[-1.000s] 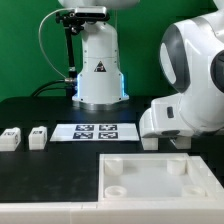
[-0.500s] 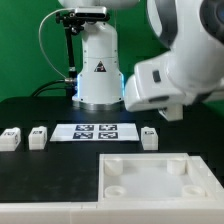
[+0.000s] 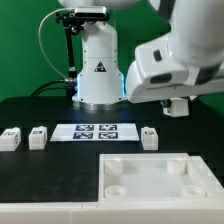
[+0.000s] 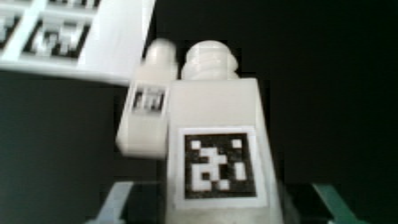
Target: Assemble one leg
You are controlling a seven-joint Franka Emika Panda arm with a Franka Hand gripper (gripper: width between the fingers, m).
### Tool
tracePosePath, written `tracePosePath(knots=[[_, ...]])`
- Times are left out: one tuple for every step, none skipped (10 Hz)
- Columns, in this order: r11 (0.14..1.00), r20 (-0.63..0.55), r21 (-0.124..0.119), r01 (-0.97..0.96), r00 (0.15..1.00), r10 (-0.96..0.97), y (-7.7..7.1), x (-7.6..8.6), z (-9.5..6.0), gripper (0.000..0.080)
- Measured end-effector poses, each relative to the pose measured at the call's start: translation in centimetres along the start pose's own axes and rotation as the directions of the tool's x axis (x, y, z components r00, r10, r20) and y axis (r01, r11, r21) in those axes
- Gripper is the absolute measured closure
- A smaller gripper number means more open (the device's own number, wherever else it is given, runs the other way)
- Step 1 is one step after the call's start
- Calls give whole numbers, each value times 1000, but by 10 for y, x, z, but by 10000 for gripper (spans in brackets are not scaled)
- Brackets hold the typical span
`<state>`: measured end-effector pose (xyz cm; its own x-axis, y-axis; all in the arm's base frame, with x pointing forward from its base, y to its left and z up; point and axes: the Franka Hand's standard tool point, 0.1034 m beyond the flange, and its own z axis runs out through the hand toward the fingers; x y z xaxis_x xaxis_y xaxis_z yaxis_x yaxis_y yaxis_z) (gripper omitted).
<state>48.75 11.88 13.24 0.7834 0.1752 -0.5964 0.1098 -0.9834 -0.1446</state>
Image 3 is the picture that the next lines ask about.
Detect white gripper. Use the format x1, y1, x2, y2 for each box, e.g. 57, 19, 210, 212
126, 35, 224, 103

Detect white square tabletop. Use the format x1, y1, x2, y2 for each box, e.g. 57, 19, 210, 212
98, 153, 224, 202

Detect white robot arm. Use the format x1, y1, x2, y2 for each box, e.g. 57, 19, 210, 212
58, 0, 224, 108

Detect white sheet with tags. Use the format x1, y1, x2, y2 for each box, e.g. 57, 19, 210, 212
50, 123, 139, 142

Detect black cables at base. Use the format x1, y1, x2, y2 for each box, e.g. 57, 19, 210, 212
31, 79, 75, 98

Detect black camera stand pole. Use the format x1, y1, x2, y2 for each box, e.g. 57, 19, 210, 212
55, 11, 84, 98

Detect silver camera on stand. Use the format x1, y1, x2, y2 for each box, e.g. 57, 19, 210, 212
74, 6, 107, 21

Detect grey camera cable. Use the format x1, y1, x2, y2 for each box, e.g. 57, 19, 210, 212
37, 7, 75, 81

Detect white obstacle fence front wall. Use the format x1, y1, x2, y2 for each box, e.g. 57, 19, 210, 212
0, 203, 224, 224

